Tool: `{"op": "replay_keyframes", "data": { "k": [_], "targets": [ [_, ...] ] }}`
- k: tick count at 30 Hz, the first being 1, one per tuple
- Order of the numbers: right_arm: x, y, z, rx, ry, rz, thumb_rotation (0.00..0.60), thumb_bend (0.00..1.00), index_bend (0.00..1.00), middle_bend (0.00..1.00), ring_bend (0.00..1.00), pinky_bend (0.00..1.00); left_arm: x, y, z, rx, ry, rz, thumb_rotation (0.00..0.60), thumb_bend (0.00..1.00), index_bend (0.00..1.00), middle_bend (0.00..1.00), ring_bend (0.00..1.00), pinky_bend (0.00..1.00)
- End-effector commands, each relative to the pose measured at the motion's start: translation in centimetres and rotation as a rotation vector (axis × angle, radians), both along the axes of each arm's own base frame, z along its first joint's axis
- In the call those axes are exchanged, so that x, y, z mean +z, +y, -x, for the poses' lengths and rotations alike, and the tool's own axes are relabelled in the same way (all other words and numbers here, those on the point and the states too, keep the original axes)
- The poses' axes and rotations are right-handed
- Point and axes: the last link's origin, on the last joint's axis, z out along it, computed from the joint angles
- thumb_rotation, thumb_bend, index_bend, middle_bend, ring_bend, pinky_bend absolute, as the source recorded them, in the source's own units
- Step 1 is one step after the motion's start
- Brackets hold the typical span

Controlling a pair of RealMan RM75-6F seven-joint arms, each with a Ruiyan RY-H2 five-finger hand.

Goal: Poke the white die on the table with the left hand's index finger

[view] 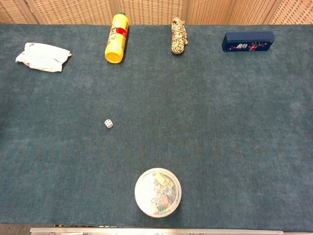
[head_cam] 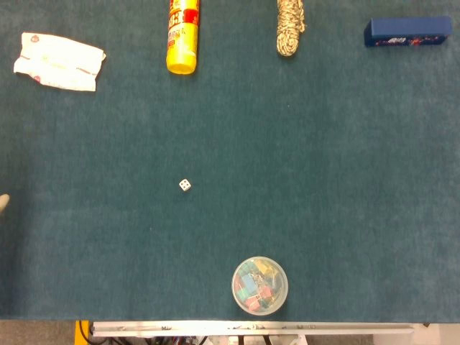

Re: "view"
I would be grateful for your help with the small white die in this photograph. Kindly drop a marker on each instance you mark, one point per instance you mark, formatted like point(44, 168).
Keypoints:
point(108, 124)

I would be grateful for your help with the teal felt table mat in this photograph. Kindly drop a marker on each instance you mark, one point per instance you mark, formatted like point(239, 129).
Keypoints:
point(195, 110)

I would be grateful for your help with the clear round tub binder clips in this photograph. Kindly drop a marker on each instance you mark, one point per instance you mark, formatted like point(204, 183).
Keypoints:
point(156, 193)

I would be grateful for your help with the yellow plastic bottle red label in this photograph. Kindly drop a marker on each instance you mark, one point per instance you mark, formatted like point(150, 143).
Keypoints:
point(116, 41)

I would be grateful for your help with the woven rattan folding screen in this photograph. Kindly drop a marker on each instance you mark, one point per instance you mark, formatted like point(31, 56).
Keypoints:
point(151, 11)

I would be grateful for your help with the dark blue rectangular box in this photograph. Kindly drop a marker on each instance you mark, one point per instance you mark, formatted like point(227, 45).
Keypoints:
point(247, 42)

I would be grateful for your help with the white tissue packet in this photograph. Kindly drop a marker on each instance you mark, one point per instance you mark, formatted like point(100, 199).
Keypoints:
point(41, 57)

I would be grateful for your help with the aluminium profile rail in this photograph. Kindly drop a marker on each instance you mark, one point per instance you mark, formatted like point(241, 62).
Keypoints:
point(146, 231)

